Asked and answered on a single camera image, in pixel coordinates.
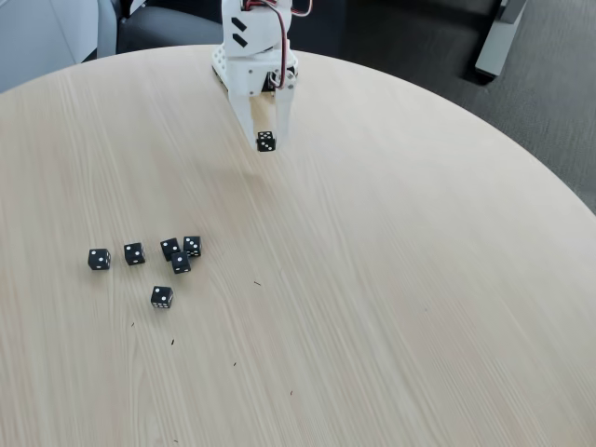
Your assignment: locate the dark office chair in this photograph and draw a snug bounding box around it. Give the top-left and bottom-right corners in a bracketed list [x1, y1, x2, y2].
[95, 0, 224, 60]

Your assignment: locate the dark upholstered bench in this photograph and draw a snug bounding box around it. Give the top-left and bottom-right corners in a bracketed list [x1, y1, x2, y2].
[291, 0, 495, 86]

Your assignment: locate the black die showing one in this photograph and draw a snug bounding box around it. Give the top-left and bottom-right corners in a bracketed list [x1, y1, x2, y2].
[169, 251, 192, 275]

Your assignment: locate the black die showing two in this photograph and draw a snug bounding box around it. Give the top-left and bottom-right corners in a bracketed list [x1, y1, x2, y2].
[88, 248, 112, 272]
[150, 285, 175, 310]

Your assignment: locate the grey desk leg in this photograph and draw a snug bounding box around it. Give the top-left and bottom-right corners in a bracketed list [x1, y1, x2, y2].
[474, 0, 528, 78]

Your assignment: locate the red black servo cable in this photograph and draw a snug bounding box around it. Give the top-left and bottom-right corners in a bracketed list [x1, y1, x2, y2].
[286, 0, 314, 20]
[240, 0, 288, 89]

